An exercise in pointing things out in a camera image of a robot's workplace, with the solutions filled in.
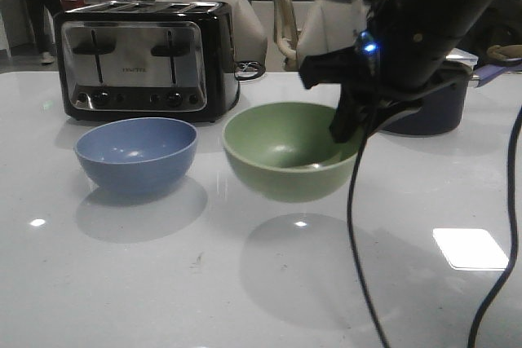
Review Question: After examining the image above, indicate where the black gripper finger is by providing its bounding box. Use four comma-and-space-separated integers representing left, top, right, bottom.
329, 83, 369, 143

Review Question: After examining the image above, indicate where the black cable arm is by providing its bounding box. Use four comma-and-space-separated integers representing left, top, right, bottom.
346, 103, 522, 348

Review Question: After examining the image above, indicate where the toaster power cord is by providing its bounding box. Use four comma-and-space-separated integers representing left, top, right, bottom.
233, 60, 267, 81

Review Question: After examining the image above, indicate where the green bowl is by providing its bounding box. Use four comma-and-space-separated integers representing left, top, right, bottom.
223, 102, 364, 203

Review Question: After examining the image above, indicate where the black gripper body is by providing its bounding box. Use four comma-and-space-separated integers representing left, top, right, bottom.
299, 31, 422, 128

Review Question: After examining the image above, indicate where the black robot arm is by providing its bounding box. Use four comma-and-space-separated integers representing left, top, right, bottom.
299, 0, 493, 143

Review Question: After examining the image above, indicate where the blue bowl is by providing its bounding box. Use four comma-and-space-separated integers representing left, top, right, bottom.
74, 117, 198, 195

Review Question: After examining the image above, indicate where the beige chair right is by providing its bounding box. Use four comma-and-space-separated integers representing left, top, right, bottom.
296, 0, 369, 68

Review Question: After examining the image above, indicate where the beige chair left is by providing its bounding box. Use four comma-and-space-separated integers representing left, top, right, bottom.
156, 0, 268, 66

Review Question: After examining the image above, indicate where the beige plastic chair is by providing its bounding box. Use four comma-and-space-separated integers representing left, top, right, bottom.
272, 0, 300, 72

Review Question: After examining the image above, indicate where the dark blue saucepan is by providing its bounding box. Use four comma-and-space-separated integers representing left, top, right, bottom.
383, 60, 472, 136

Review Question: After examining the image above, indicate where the black and chrome toaster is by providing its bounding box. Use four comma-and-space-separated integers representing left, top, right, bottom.
54, 1, 240, 122

